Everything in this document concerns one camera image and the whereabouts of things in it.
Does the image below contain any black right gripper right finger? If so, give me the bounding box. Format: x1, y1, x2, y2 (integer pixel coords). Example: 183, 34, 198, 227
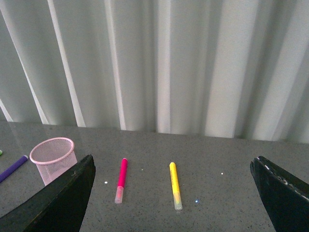
250, 156, 309, 232

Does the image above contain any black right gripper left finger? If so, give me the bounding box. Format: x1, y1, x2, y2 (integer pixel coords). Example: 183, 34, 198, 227
0, 155, 96, 232

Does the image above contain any purple pen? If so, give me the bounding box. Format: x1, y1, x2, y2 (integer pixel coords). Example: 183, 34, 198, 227
0, 155, 28, 182

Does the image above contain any pink pen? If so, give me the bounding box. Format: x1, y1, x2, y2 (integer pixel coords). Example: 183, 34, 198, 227
114, 158, 128, 204

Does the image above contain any pink mesh cup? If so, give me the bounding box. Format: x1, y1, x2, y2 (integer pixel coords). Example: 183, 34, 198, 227
29, 137, 77, 186

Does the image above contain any yellow pen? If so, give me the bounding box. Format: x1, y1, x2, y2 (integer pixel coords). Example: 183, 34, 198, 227
169, 162, 183, 210

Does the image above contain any white curtain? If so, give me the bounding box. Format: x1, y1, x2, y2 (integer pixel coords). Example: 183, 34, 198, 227
0, 0, 309, 143

